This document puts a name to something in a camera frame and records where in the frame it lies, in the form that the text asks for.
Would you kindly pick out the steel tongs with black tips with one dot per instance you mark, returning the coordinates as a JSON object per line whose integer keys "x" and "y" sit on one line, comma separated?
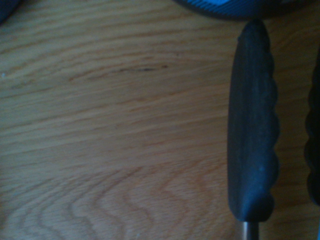
{"x": 250, "y": 125}

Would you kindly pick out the black protein powder tub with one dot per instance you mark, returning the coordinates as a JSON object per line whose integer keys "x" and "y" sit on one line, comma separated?
{"x": 237, "y": 10}

